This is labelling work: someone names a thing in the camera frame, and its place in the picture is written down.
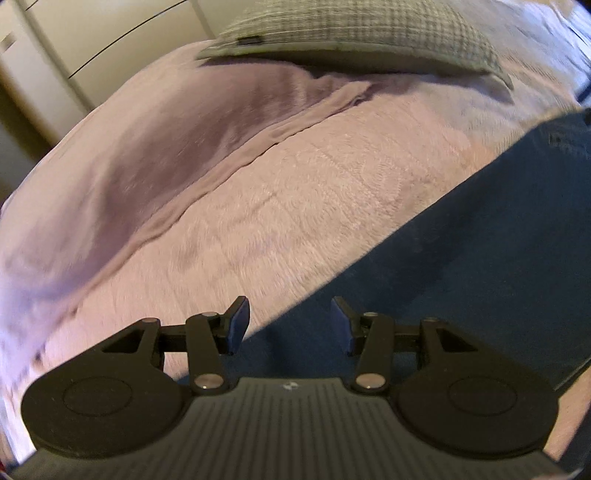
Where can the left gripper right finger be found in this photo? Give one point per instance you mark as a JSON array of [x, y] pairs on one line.
[[369, 337]]

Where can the lilac blanket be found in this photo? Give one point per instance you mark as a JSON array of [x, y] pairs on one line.
[[121, 170]]

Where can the dark blue denim jeans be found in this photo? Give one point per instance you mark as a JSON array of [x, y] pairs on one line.
[[505, 257]]

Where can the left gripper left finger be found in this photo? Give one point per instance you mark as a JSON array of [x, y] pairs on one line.
[[208, 337]]

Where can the cream wardrobe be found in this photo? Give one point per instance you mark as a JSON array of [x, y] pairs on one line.
[[62, 59]]

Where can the pink grey bedspread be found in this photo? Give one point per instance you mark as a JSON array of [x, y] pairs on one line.
[[278, 224]]

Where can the grey checked cushion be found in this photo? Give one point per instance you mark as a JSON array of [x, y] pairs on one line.
[[418, 37]]

